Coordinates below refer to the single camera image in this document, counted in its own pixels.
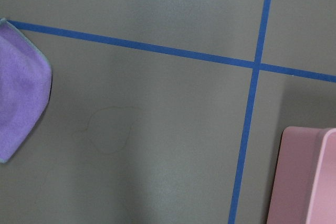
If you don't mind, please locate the purple microfiber cloth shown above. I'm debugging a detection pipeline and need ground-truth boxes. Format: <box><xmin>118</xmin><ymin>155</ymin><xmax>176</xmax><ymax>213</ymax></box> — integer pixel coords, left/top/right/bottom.
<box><xmin>1</xmin><ymin>18</ymin><xmax>52</xmax><ymax>163</ymax></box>

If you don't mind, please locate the pink plastic tray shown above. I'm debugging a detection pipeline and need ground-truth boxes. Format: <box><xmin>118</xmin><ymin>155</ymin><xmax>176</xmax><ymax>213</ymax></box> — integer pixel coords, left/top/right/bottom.
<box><xmin>267</xmin><ymin>126</ymin><xmax>335</xmax><ymax>223</ymax></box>

